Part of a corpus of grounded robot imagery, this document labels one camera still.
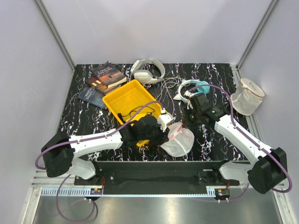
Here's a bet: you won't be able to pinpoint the white pink mesh laundry bag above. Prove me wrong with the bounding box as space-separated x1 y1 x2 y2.
160 122 194 157

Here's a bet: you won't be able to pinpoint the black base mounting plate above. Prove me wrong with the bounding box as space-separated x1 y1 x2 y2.
74 161 240 191

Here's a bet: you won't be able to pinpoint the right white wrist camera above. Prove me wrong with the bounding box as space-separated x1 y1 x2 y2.
184 91 195 110

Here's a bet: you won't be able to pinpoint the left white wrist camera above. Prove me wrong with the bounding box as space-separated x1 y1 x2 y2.
157 113 175 132

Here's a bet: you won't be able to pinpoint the aluminium slotted front rail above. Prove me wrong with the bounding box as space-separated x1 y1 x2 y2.
41 187 230 198

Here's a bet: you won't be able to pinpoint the white mesh cylinder laundry bag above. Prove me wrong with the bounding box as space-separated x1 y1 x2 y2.
230 78 265 116

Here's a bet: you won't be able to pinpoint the dark brown middle book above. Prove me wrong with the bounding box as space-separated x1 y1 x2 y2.
85 76 121 95

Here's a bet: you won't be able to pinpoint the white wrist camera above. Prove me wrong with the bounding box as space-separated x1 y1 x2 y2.
184 91 195 110
157 113 175 132

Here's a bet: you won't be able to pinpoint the teal white cat-ear headphones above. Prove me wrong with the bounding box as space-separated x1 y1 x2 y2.
173 79 210 104

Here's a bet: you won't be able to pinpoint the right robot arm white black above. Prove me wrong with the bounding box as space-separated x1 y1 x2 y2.
185 92 287 194

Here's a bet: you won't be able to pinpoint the aluminium frame post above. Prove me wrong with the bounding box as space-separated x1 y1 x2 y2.
33 0 76 71
236 0 280 70

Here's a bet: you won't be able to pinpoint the blue bottom book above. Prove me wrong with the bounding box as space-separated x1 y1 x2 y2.
77 84 107 110

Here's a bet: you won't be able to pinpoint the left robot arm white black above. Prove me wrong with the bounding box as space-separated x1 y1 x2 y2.
41 114 174 185

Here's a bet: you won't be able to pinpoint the white headphone cable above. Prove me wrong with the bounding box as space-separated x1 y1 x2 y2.
144 70 187 110

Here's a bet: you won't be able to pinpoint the white over-ear headphones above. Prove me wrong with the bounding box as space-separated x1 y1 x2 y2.
130 59 165 84

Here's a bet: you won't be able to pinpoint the left aluminium frame post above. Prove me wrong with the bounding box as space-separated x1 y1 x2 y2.
33 0 76 71

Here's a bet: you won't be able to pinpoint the Tale of Two Cities book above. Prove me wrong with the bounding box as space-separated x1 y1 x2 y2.
92 62 127 88

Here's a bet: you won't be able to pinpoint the right aluminium frame post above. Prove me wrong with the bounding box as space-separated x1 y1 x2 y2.
236 0 280 70

